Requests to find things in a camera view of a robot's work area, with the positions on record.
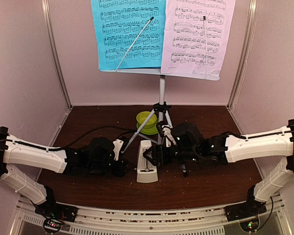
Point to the green plastic plate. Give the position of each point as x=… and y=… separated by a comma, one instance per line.
x=150, y=129

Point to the purple sheet music page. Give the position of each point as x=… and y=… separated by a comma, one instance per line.
x=195, y=37

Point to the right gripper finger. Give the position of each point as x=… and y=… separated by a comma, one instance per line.
x=154, y=161
x=150, y=152

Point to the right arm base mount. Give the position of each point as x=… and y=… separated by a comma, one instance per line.
x=248, y=216

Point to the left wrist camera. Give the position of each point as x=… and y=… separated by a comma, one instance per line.
x=119, y=146

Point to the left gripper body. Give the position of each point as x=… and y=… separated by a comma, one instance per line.
x=119, y=171

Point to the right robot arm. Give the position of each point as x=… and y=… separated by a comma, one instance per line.
x=185, y=142

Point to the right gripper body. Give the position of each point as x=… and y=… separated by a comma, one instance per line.
x=165, y=159

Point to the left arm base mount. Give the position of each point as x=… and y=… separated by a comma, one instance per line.
x=56, y=218

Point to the white music stand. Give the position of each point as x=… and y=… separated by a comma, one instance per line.
x=161, y=107

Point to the grey metronome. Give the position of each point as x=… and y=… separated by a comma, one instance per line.
x=146, y=172

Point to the blue sheet music page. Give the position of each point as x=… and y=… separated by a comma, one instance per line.
x=129, y=33

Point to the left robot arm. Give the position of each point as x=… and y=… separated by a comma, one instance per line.
x=98, y=157

